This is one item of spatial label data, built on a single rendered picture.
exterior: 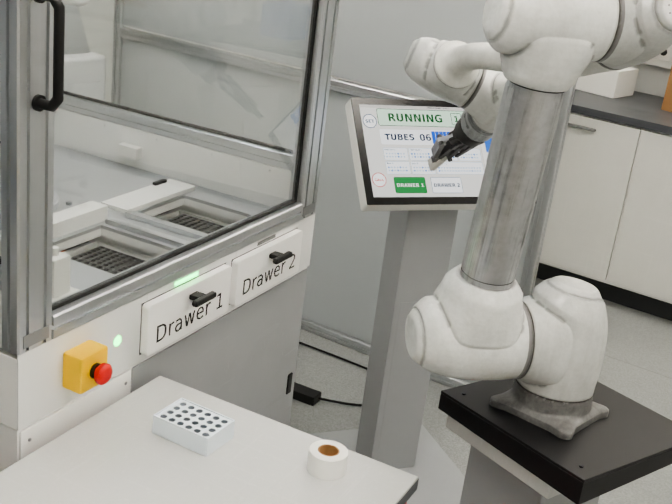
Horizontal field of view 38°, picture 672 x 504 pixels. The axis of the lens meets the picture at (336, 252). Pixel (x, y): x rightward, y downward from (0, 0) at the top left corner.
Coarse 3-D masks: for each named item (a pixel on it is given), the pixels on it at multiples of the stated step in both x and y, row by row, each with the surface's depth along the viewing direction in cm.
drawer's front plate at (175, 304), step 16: (208, 272) 208; (224, 272) 211; (176, 288) 199; (192, 288) 202; (208, 288) 207; (224, 288) 213; (144, 304) 190; (160, 304) 192; (176, 304) 198; (224, 304) 215; (144, 320) 191; (160, 320) 194; (208, 320) 211; (144, 336) 192; (160, 336) 196; (176, 336) 201; (144, 352) 193
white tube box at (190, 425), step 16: (160, 416) 178; (176, 416) 179; (192, 416) 180; (208, 416) 180; (224, 416) 180; (160, 432) 178; (176, 432) 175; (192, 432) 174; (208, 432) 175; (224, 432) 177; (192, 448) 174; (208, 448) 173
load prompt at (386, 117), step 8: (384, 112) 265; (392, 112) 266; (400, 112) 267; (408, 112) 268; (416, 112) 268; (424, 112) 269; (432, 112) 270; (440, 112) 271; (448, 112) 272; (456, 112) 273; (384, 120) 264; (392, 120) 265; (400, 120) 266; (408, 120) 267; (416, 120) 268; (424, 120) 269; (432, 120) 269; (440, 120) 270; (448, 120) 271; (456, 120) 272
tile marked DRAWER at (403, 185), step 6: (396, 180) 259; (402, 180) 260; (408, 180) 261; (414, 180) 261; (420, 180) 262; (396, 186) 259; (402, 186) 259; (408, 186) 260; (414, 186) 261; (420, 186) 261; (426, 186) 262; (396, 192) 258; (402, 192) 259; (408, 192) 259; (414, 192) 260; (420, 192) 261; (426, 192) 261
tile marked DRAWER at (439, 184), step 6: (432, 180) 263; (438, 180) 264; (444, 180) 265; (450, 180) 265; (456, 180) 266; (432, 186) 263; (438, 186) 263; (444, 186) 264; (450, 186) 265; (456, 186) 265; (462, 186) 266; (438, 192) 263; (444, 192) 263; (450, 192) 264; (456, 192) 265; (462, 192) 266
